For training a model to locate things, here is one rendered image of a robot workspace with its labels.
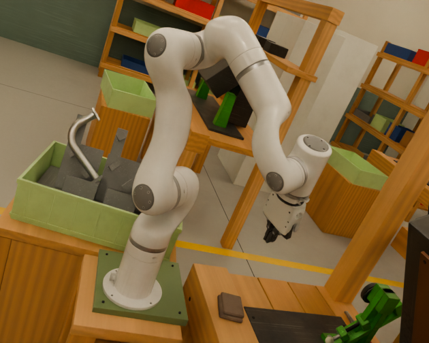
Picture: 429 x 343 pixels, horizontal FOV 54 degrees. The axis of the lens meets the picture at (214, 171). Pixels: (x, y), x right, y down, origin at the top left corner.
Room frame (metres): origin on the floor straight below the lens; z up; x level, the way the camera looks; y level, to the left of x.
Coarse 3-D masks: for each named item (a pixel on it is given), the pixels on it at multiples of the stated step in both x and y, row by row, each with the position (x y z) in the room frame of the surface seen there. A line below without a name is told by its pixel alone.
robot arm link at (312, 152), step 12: (300, 144) 0.93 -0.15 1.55; (312, 144) 0.93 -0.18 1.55; (324, 144) 0.95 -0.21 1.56; (288, 156) 0.94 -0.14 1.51; (300, 156) 0.92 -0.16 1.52; (312, 156) 0.91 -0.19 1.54; (324, 156) 0.92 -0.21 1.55; (312, 168) 0.92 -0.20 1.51; (312, 180) 0.93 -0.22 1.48; (300, 192) 0.94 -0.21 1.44
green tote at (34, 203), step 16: (64, 144) 1.69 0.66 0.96; (48, 160) 1.64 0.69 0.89; (32, 176) 1.43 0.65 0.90; (16, 192) 1.29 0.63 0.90; (32, 192) 1.30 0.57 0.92; (48, 192) 1.31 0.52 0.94; (64, 192) 1.32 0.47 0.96; (16, 208) 1.29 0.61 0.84; (32, 208) 1.30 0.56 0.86; (48, 208) 1.31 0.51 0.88; (64, 208) 1.32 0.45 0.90; (80, 208) 1.33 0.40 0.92; (96, 208) 1.34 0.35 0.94; (112, 208) 1.35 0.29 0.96; (32, 224) 1.31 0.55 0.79; (48, 224) 1.31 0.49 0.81; (64, 224) 1.33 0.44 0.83; (80, 224) 1.34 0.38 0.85; (96, 224) 1.34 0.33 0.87; (112, 224) 1.36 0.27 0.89; (128, 224) 1.37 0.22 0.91; (96, 240) 1.35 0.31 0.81; (112, 240) 1.36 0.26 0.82
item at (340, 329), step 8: (400, 304) 1.17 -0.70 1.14; (392, 312) 1.19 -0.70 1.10; (400, 312) 1.18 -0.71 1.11; (360, 320) 1.16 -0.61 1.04; (368, 320) 1.16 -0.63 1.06; (384, 320) 1.17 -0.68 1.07; (392, 320) 1.17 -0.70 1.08; (336, 328) 1.15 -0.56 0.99; (344, 328) 1.15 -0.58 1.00; (352, 328) 1.15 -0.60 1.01; (368, 328) 1.15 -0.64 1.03; (344, 336) 1.13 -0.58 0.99; (352, 336) 1.14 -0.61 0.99; (360, 336) 1.14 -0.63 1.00
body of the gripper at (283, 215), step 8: (272, 192) 1.01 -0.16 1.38; (272, 200) 1.01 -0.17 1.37; (280, 200) 0.98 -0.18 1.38; (264, 208) 1.03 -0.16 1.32; (272, 208) 1.00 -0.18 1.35; (280, 208) 0.98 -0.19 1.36; (288, 208) 0.97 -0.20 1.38; (296, 208) 0.96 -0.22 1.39; (304, 208) 0.98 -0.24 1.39; (272, 216) 1.01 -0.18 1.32; (280, 216) 0.98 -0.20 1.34; (288, 216) 0.97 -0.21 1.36; (296, 216) 0.98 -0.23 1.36; (280, 224) 0.98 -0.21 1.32; (288, 224) 0.97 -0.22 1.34; (296, 224) 0.99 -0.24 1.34; (280, 232) 0.99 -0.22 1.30; (288, 232) 0.98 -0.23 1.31
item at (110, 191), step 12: (120, 132) 1.67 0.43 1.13; (120, 144) 1.65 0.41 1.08; (108, 156) 1.62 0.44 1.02; (120, 156) 1.64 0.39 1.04; (108, 168) 1.60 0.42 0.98; (120, 168) 1.62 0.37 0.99; (132, 168) 1.64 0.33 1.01; (108, 180) 1.59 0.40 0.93; (120, 180) 1.61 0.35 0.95; (108, 192) 1.52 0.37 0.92; (120, 192) 1.54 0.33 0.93; (108, 204) 1.51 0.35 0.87; (120, 204) 1.53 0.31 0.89; (132, 204) 1.55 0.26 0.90
